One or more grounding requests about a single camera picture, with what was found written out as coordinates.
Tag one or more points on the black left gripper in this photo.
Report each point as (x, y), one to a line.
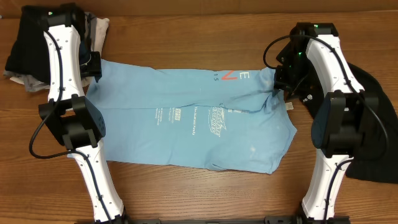
(96, 70)

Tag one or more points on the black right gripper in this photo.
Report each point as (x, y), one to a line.
(282, 82)

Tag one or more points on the light blue printed t-shirt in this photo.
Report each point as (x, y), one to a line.
(216, 120)

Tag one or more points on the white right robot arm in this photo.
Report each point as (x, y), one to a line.
(321, 44)

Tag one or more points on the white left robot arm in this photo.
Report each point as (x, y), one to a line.
(69, 115)

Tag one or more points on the grey folded garment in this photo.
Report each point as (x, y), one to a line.
(28, 84)

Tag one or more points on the black folded garment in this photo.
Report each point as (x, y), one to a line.
(66, 14)

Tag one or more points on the black garment on right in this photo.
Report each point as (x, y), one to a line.
(373, 140)

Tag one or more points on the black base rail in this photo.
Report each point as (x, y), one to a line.
(217, 221)

